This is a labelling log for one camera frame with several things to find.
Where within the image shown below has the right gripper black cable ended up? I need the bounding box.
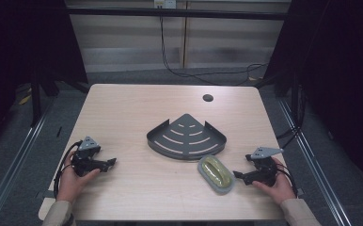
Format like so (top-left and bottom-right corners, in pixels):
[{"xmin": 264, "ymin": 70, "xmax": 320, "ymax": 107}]
[{"xmin": 275, "ymin": 163, "xmax": 299, "ymax": 198}]

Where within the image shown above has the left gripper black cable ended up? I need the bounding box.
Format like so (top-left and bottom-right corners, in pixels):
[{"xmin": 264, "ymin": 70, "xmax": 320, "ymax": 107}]
[{"xmin": 53, "ymin": 139, "xmax": 83, "ymax": 200}]

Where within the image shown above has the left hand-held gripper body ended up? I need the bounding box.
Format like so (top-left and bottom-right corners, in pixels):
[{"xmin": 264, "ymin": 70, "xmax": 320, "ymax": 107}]
[{"xmin": 71, "ymin": 136, "xmax": 108, "ymax": 177}]

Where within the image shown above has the aluminium floor rail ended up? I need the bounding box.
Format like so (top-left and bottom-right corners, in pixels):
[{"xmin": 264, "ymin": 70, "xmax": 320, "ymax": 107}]
[
  {"xmin": 0, "ymin": 97, "xmax": 61, "ymax": 226},
  {"xmin": 277, "ymin": 98, "xmax": 355, "ymax": 226}
]

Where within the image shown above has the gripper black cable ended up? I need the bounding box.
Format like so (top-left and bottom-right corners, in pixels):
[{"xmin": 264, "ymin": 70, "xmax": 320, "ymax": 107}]
[
  {"xmin": 53, "ymin": 139, "xmax": 83, "ymax": 200},
  {"xmin": 275, "ymin": 163, "xmax": 299, "ymax": 198}
]

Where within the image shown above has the dark grey corner shelf rack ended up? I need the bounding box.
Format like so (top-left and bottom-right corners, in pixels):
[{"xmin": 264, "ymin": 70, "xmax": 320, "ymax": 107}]
[{"xmin": 146, "ymin": 113, "xmax": 228, "ymax": 161}]

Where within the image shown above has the black cable on floor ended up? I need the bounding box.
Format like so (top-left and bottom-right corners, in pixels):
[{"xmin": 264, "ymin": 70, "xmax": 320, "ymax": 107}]
[{"xmin": 159, "ymin": 13, "xmax": 269, "ymax": 87}]

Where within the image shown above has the person's left hand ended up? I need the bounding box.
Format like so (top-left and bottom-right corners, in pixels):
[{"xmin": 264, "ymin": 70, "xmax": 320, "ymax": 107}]
[{"xmin": 56, "ymin": 151, "xmax": 102, "ymax": 204}]

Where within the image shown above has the black curtain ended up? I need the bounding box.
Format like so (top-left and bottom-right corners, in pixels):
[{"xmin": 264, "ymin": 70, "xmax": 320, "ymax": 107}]
[
  {"xmin": 0, "ymin": 0, "xmax": 89, "ymax": 154},
  {"xmin": 262, "ymin": 0, "xmax": 363, "ymax": 189}
]

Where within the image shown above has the white wall socket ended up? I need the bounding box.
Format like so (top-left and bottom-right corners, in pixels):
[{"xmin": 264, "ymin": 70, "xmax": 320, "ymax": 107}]
[{"xmin": 153, "ymin": 0, "xmax": 178, "ymax": 9}]

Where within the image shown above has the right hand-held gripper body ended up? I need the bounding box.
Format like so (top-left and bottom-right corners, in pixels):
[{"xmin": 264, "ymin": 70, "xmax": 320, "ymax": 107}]
[{"xmin": 243, "ymin": 146, "xmax": 285, "ymax": 186}]

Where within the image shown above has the person's right hand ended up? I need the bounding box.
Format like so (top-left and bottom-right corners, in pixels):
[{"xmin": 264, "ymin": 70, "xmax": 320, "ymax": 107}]
[{"xmin": 252, "ymin": 156, "xmax": 297, "ymax": 206}]

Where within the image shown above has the black metal frame bar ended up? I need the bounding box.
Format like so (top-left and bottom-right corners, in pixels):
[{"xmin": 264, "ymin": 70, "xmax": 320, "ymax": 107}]
[{"xmin": 66, "ymin": 7, "xmax": 292, "ymax": 22}]

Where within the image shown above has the black metal stand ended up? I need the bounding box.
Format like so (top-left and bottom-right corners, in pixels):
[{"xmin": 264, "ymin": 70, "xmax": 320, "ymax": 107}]
[{"xmin": 29, "ymin": 70, "xmax": 42, "ymax": 128}]

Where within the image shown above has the yellow soap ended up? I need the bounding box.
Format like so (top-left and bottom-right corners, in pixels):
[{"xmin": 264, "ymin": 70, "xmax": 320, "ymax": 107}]
[{"xmin": 197, "ymin": 154, "xmax": 236, "ymax": 196}]

